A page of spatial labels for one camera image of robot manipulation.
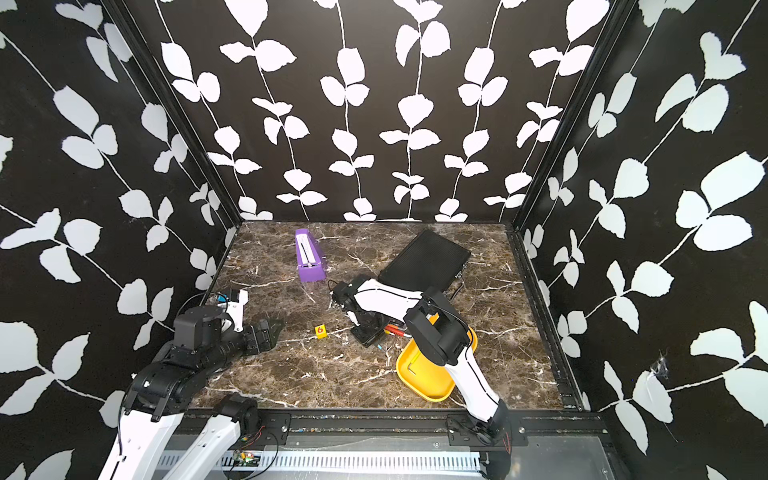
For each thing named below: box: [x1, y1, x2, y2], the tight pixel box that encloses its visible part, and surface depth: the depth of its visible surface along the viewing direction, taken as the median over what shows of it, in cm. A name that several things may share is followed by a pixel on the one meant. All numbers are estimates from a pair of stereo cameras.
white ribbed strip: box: [206, 452, 483, 474], surface depth 71 cm
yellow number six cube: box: [314, 324, 327, 340], surface depth 91 cm
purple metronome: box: [295, 228, 326, 282], surface depth 100 cm
